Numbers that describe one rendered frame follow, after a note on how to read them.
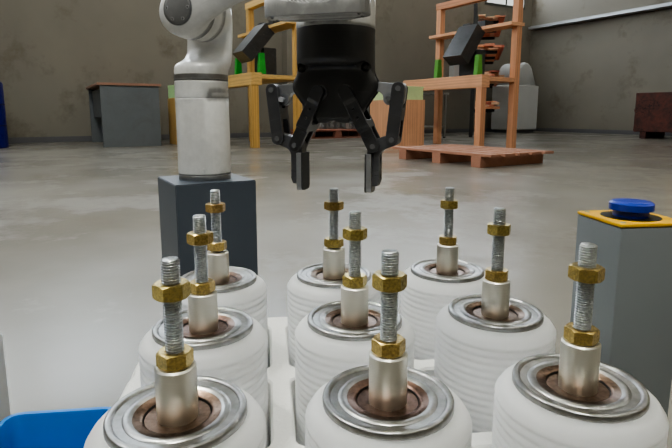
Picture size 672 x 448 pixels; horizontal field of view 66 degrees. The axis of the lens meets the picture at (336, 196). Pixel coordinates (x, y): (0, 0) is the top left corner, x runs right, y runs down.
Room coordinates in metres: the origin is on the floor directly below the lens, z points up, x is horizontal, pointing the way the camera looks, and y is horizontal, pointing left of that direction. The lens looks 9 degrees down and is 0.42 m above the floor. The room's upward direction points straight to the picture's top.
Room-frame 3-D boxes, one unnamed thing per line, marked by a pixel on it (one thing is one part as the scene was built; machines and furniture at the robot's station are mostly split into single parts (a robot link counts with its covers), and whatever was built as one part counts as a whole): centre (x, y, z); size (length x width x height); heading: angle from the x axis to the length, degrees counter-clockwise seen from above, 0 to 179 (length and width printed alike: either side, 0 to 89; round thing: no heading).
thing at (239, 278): (0.50, 0.12, 0.25); 0.08 x 0.08 x 0.01
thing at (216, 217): (0.50, 0.12, 0.30); 0.01 x 0.01 x 0.08
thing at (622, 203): (0.51, -0.29, 0.32); 0.04 x 0.04 x 0.02
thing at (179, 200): (0.93, 0.24, 0.15); 0.14 x 0.14 x 0.30; 30
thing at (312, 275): (0.51, 0.00, 0.25); 0.08 x 0.08 x 0.01
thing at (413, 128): (6.46, -1.29, 0.93); 1.39 x 1.24 x 1.86; 29
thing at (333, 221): (0.51, 0.00, 0.30); 0.01 x 0.01 x 0.08
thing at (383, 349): (0.28, -0.03, 0.29); 0.02 x 0.02 x 0.01; 62
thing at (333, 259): (0.51, 0.00, 0.26); 0.02 x 0.02 x 0.03
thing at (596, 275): (0.29, -0.15, 0.32); 0.02 x 0.02 x 0.01; 11
